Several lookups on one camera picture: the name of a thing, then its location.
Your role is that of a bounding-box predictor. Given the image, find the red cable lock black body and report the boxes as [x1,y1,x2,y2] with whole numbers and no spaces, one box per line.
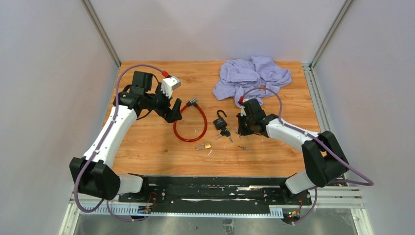
[173,98,208,142]

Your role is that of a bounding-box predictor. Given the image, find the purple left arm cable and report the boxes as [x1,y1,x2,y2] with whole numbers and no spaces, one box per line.
[73,64,167,223]

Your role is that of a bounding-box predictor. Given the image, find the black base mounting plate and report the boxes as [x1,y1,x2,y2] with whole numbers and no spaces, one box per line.
[118,176,313,215]

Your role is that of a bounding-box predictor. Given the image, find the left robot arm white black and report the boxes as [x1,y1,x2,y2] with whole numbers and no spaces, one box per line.
[69,71,182,202]

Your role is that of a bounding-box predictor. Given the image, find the aluminium frame post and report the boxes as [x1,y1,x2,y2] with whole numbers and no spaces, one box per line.
[80,0,121,68]
[309,0,355,70]

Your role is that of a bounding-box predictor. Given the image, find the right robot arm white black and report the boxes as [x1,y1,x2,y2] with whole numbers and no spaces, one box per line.
[237,99,348,204]

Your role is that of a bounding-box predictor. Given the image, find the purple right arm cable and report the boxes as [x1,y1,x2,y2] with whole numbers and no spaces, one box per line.
[238,87,374,225]

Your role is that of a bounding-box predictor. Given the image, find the aluminium frame post right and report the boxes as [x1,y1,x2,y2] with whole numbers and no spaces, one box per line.
[309,0,355,70]

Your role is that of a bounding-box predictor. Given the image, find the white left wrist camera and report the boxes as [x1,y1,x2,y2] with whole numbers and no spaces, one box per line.
[161,76,181,98]

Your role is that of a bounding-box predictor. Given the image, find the aluminium frame post left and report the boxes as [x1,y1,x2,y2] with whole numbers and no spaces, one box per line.
[80,0,121,68]

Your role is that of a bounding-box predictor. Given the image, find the slotted white cable duct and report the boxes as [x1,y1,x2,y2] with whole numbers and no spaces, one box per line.
[79,203,284,218]

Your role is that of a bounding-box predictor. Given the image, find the black padlock body with shackle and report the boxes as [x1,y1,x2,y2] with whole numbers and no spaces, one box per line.
[213,110,228,131]

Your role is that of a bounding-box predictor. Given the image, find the small brass padlock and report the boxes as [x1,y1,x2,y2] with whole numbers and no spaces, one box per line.
[195,142,211,151]

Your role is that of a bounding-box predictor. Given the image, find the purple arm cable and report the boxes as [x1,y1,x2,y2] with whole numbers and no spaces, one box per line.
[73,64,167,223]
[238,87,374,225]

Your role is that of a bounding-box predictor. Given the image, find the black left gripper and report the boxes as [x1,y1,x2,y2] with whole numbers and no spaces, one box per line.
[144,83,183,122]

